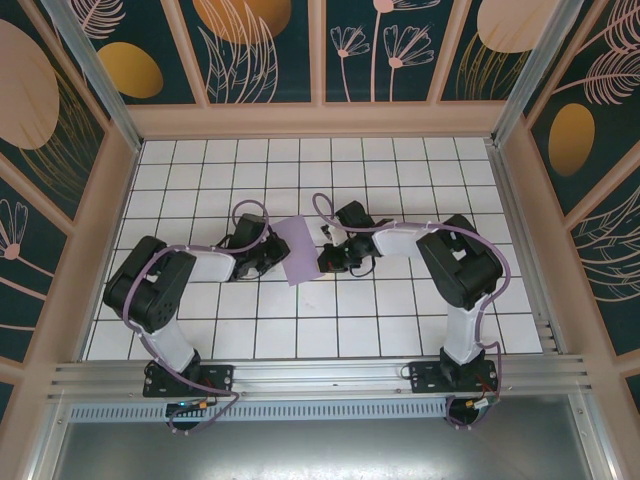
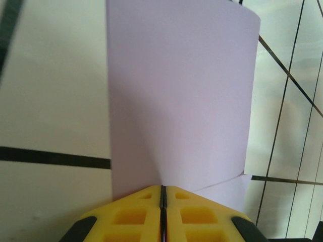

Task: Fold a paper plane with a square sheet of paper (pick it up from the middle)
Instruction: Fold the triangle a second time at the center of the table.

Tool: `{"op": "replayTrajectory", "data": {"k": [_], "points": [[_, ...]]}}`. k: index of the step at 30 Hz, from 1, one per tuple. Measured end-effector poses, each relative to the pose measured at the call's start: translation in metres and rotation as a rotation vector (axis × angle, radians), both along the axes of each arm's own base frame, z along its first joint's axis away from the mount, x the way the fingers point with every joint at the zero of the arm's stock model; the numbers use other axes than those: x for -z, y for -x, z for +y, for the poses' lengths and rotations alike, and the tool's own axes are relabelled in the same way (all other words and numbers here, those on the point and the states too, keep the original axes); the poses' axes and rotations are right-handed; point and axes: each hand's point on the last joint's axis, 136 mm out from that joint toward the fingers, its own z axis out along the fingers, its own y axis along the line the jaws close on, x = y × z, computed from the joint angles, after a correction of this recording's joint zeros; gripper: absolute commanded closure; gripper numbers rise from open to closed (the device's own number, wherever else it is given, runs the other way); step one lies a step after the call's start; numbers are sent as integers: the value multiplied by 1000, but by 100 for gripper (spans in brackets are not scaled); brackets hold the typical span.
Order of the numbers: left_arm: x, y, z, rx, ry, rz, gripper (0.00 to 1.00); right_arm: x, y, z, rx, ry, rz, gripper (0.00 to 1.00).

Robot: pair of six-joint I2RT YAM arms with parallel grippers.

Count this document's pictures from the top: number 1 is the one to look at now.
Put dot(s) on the purple square paper sheet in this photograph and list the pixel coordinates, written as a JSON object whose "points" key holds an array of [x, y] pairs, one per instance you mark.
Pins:
{"points": [[300, 250]]}

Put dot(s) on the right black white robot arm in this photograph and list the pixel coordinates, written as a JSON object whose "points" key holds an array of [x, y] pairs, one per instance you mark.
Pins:
{"points": [[460, 270]]}

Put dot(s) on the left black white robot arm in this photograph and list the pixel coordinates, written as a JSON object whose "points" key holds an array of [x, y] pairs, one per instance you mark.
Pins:
{"points": [[150, 290]]}

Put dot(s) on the grey metal sheet panel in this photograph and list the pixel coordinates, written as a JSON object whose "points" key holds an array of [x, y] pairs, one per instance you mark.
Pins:
{"points": [[320, 450]]}

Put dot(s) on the small circuit board with connector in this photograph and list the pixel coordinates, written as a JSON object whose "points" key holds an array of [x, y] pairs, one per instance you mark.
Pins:
{"points": [[192, 406], [477, 405]]}

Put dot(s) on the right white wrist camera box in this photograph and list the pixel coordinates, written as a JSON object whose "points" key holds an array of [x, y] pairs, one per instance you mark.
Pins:
{"points": [[331, 235]]}

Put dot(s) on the long aluminium mounting rail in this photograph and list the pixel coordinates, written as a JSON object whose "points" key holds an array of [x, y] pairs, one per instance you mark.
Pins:
{"points": [[320, 375]]}

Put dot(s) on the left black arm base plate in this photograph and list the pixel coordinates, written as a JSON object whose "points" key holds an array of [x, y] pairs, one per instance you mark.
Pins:
{"points": [[220, 375]]}

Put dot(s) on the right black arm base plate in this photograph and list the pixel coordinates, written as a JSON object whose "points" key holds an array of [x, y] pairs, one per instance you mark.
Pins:
{"points": [[425, 380]]}

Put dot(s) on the aluminium side rail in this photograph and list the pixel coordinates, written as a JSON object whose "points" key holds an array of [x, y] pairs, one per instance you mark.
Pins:
{"points": [[520, 240]]}

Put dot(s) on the aluminium corner post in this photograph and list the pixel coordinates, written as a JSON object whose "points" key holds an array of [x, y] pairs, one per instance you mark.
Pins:
{"points": [[90, 65], [535, 65]]}

